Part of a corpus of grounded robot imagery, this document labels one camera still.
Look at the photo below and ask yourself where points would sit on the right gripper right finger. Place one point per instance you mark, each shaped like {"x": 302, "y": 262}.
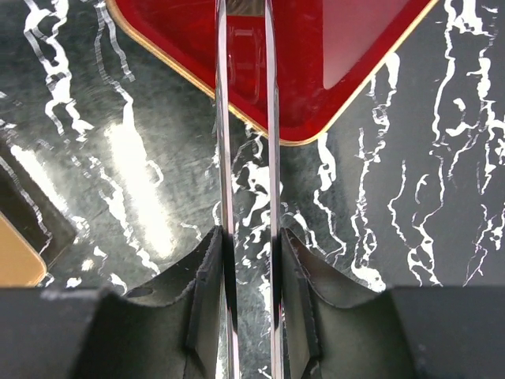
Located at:
{"x": 337, "y": 328}

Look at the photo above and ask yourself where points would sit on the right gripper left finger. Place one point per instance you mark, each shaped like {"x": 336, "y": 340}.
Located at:
{"x": 167, "y": 327}

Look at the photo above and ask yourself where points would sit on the gold chocolate tin box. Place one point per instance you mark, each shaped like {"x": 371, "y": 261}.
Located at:
{"x": 20, "y": 264}

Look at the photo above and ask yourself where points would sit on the red square tray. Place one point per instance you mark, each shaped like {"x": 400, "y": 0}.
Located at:
{"x": 326, "y": 52}

